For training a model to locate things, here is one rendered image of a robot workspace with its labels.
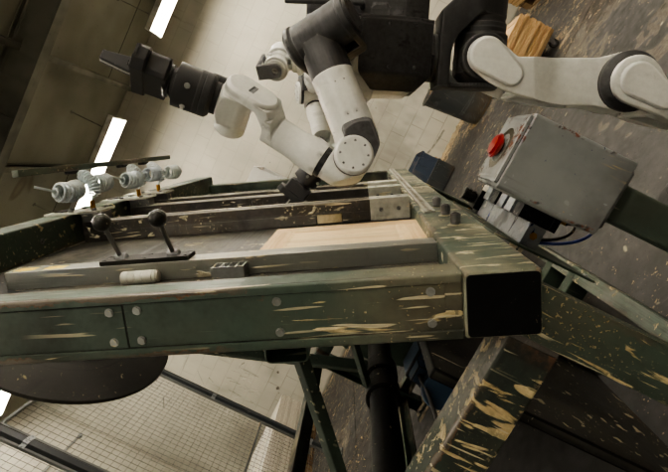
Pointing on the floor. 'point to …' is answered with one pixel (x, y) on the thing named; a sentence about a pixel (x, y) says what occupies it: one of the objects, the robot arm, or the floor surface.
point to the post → (641, 218)
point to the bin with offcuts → (458, 102)
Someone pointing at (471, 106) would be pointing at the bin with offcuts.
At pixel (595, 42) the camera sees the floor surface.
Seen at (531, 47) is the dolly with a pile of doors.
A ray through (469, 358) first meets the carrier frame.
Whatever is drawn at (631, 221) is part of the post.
